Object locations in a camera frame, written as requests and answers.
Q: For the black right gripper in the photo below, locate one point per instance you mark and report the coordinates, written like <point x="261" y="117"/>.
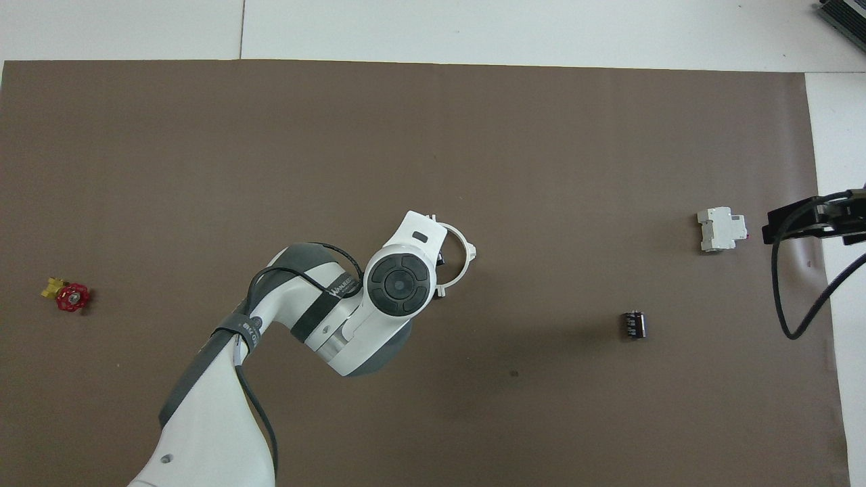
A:
<point x="854" y="223"/>

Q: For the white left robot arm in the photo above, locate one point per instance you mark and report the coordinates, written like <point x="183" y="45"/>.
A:
<point x="203" y="433"/>

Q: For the white circuit breaker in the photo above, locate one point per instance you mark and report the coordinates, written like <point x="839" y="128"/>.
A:
<point x="717" y="230"/>

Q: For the brown table mat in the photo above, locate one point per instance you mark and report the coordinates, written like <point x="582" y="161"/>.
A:
<point x="541" y="135"/>

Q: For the black cylindrical capacitor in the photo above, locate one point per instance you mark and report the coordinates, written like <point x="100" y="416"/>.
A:
<point x="633" y="325"/>

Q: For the grey finned metal device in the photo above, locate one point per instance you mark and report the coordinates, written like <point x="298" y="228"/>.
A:
<point x="846" y="13"/>

